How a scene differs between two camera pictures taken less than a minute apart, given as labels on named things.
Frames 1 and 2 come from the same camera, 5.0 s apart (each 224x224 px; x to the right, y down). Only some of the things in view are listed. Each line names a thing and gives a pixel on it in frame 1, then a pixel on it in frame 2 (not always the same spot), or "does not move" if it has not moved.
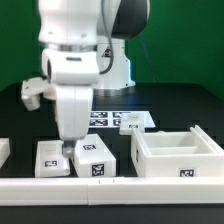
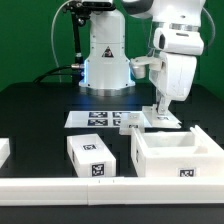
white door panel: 50,160 → 165,121
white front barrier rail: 110,191 does not move
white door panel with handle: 130,121 does not move
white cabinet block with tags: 93,157 does not move
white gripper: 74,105 → 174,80
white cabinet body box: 176,154 does not move
